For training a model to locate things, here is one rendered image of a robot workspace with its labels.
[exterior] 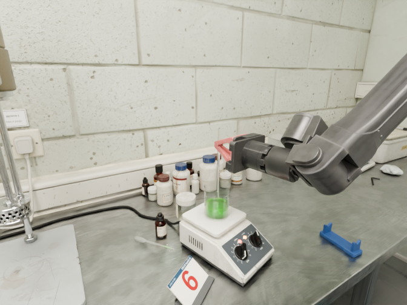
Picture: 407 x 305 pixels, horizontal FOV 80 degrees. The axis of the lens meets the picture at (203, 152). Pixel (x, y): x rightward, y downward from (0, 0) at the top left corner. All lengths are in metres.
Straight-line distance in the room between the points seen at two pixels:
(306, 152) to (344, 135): 0.06
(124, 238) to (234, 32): 0.87
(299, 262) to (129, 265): 0.39
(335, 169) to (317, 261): 0.33
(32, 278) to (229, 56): 0.96
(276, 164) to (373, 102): 0.17
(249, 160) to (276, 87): 0.85
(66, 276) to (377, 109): 0.65
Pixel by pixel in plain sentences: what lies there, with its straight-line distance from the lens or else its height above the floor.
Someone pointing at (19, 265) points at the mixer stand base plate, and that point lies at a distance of 0.73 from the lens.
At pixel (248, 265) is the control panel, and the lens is 0.57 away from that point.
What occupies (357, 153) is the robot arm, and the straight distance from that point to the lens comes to 0.41.
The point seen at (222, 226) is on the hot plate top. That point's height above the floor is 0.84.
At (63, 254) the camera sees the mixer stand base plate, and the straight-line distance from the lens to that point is 0.71.
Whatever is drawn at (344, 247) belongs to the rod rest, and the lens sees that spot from 0.74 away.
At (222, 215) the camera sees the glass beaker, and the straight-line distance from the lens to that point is 0.59.
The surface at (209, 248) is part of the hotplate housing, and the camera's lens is 0.58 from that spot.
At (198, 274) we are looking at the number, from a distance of 0.57.
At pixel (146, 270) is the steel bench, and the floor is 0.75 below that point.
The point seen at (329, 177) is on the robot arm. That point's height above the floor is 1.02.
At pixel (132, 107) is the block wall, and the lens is 0.91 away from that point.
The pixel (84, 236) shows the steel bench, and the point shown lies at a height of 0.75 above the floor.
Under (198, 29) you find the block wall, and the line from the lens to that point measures 1.02.
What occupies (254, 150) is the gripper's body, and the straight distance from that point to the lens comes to 0.47.
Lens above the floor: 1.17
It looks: 18 degrees down
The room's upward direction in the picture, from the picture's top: straight up
